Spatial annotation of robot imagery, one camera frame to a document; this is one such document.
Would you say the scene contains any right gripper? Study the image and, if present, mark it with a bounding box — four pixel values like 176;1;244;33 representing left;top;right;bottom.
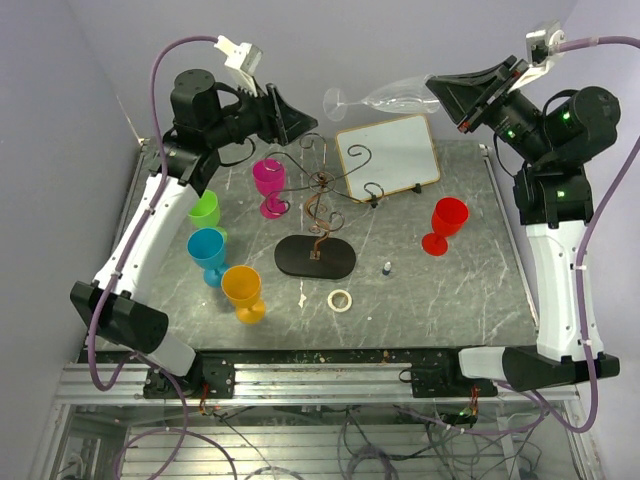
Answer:
428;56;554;166

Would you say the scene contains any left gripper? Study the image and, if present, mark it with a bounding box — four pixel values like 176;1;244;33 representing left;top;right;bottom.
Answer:
207;75;320;148

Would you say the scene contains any pink wine glass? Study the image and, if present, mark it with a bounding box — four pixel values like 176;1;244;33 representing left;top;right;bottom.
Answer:
252;158;287;219

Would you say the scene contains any clear wine glass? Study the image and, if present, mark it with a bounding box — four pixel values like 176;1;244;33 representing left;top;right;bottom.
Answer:
323;75;440;122

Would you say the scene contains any red wine glass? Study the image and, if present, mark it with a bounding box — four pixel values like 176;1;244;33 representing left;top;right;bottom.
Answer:
421;197;469;256

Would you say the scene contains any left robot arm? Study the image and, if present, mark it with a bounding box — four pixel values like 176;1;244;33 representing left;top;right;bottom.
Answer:
70;69;318;397

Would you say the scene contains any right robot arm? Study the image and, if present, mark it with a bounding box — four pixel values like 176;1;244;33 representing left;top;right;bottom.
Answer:
425;56;621;396

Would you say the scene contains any green wine glass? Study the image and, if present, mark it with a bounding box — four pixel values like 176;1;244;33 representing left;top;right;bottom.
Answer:
188;189;228;240

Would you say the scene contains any metal wine glass rack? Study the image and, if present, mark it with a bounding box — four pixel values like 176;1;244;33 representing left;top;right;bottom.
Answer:
267;144;373;280

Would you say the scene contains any blue wine glass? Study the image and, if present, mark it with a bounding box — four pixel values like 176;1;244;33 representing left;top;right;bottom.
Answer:
187;228;230;288

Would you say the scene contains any orange wine glass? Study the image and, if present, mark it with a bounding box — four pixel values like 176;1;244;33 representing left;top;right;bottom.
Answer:
221;265;266;324

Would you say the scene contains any small whiteboard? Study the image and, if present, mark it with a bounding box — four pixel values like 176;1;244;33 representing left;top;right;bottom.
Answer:
335;114;441;201

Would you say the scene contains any masking tape roll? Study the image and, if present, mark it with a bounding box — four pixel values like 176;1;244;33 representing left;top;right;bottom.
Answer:
327;289;353;313

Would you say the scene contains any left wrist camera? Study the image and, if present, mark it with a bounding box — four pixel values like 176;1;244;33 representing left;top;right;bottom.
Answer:
215;35;263;97

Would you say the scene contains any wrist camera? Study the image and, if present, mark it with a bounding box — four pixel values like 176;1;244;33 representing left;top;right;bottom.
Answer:
510;20;566;91
215;35;263;97

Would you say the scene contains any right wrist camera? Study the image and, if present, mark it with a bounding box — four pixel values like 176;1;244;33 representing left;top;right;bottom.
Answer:
510;20;566;91

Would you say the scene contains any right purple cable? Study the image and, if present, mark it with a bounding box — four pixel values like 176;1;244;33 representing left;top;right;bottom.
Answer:
492;35;640;434

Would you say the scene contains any purple cable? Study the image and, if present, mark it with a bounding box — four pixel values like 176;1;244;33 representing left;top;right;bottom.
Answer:
85;34;224;392
492;35;640;434

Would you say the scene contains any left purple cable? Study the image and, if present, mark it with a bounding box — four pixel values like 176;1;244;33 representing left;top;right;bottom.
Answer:
85;34;224;392

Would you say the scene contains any aluminium frame rail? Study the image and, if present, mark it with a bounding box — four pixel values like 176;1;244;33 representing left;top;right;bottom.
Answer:
52;362;581;406

